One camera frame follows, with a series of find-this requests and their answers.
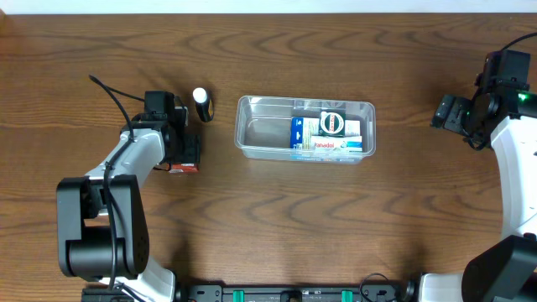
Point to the green round-logo box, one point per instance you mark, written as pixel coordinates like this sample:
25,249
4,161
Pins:
332,124

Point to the dark bottle white cap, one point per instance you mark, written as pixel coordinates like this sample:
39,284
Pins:
204,104

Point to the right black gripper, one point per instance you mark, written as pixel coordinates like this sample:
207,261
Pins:
445,114

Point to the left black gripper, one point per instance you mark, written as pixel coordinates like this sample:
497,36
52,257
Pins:
191,151

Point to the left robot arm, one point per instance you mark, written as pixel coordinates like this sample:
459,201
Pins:
103,236

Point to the white Panadol box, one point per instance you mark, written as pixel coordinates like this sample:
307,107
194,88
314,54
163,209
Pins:
337,144

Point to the blue fever patch box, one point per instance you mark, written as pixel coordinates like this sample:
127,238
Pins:
304,128

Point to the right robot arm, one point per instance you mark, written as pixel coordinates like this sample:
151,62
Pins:
506,271

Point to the clear plastic container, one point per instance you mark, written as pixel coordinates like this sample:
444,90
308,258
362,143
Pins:
263,123

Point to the red medicine box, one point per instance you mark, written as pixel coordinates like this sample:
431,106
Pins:
183,168

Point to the black mounting rail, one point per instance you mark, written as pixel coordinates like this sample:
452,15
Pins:
368,292

